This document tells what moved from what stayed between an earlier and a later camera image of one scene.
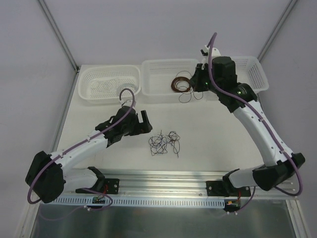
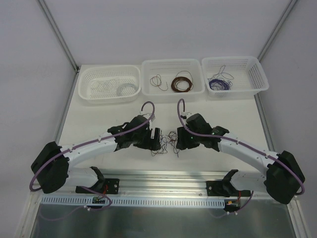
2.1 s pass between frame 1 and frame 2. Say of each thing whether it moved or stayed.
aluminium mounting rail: stayed
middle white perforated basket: stayed
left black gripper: moved
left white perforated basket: stayed
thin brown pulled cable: moved
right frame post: stayed
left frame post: stayed
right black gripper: moved
